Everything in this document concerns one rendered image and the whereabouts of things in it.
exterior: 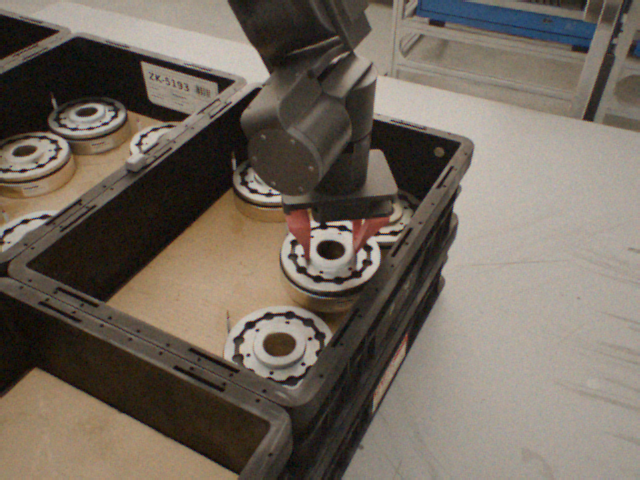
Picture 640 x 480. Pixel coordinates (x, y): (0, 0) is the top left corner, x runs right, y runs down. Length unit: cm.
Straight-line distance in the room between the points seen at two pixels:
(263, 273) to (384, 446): 23
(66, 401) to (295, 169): 31
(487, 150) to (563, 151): 13
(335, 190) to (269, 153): 11
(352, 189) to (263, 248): 20
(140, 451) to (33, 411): 11
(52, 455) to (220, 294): 21
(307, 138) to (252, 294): 27
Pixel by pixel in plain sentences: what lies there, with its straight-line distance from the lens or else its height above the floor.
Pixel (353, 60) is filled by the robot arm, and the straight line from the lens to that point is 50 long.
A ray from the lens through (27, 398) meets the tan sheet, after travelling 63.
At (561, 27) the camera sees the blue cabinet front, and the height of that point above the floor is 38.
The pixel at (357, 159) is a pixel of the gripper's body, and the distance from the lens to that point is 52.
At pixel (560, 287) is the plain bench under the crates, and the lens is 90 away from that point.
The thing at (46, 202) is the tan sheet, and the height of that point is 83.
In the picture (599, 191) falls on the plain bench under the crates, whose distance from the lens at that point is 110.
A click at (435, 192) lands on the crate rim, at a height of 93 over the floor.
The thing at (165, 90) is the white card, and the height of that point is 89.
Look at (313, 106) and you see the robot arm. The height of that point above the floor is 109.
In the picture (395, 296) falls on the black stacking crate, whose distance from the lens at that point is 60.
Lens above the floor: 131
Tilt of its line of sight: 42 degrees down
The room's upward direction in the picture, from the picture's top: straight up
